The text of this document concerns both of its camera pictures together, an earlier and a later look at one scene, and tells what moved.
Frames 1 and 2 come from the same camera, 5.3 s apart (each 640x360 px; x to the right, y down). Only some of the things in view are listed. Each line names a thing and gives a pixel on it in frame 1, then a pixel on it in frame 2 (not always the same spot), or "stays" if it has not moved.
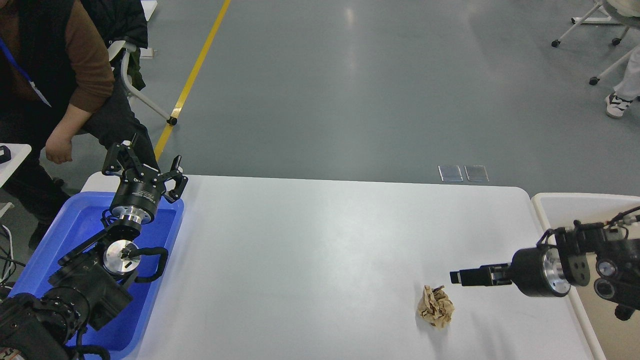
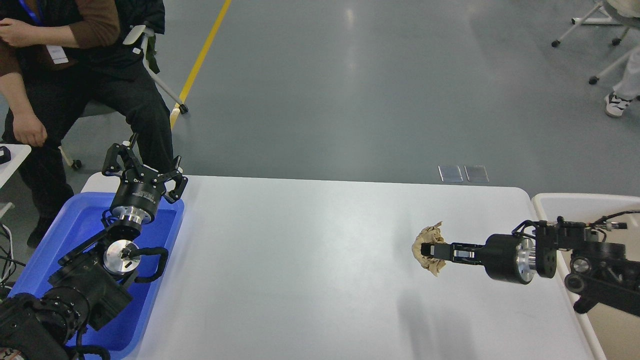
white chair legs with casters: [598, 14] stays
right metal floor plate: [476, 173] stays
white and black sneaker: [615, 106] stays
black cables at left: [7, 263] stays
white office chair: [122, 49] → [142, 34]
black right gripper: [534, 271] → [507, 257]
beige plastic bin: [616, 330] stays
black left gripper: [137, 196] stays
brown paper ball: [435, 308] → [429, 234]
